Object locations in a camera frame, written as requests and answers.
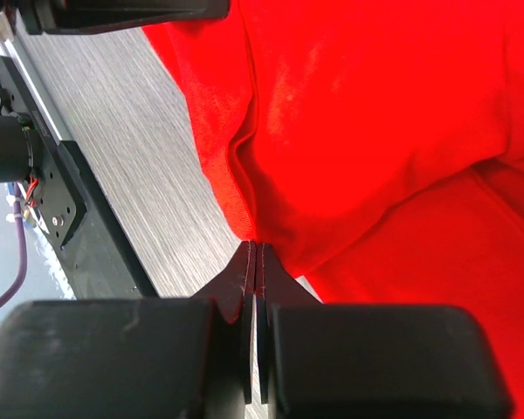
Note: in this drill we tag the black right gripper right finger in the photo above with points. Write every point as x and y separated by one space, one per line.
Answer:
321 360

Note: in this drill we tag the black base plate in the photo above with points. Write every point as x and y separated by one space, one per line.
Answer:
93 250

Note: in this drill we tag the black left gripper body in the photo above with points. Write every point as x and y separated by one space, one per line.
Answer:
96 16

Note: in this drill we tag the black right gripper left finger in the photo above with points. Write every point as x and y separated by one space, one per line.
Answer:
133 358

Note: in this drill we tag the red t shirt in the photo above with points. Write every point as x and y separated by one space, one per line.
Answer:
378 146

